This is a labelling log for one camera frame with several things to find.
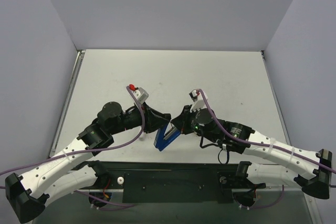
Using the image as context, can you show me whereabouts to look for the white stapler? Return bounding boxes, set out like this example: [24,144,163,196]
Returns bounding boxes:
[139,132,146,141]

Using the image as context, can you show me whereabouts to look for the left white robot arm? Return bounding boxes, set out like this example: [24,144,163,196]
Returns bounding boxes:
[5,101,171,223]

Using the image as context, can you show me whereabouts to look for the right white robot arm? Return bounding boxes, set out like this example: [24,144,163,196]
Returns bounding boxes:
[172,106,335,199]

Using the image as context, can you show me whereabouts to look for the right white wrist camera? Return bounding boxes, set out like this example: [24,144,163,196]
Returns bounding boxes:
[189,89,208,113]

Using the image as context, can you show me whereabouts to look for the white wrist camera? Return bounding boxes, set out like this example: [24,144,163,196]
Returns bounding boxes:
[189,89,208,113]
[127,84,149,104]

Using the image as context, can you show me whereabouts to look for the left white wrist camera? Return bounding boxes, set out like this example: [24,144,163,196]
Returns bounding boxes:
[127,84,149,104]

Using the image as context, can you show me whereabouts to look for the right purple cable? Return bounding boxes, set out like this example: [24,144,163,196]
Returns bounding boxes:
[196,89,336,210]

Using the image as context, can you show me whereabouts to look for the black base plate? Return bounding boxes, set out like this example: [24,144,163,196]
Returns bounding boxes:
[85,161,266,204]

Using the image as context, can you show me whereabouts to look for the aluminium frame rail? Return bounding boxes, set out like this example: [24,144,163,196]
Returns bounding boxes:
[50,50,86,156]

